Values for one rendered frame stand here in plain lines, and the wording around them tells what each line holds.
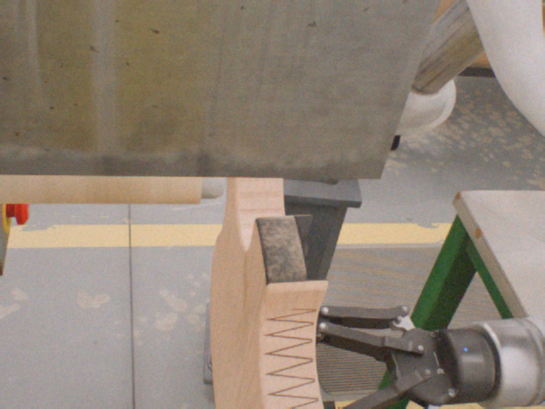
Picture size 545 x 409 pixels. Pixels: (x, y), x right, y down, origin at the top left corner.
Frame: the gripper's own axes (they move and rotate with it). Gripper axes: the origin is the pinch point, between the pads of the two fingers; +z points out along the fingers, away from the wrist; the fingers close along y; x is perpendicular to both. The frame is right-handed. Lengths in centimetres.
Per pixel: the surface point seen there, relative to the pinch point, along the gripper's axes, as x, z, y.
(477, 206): -18, -41, 35
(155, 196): 19.3, 12.8, 6.8
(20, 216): -11.6, 27.5, 28.7
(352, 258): -122, -63, 95
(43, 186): 20.1, 21.0, 7.2
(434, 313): -42, -41, 29
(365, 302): -119, -62, 76
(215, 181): 20.0, 8.1, 7.8
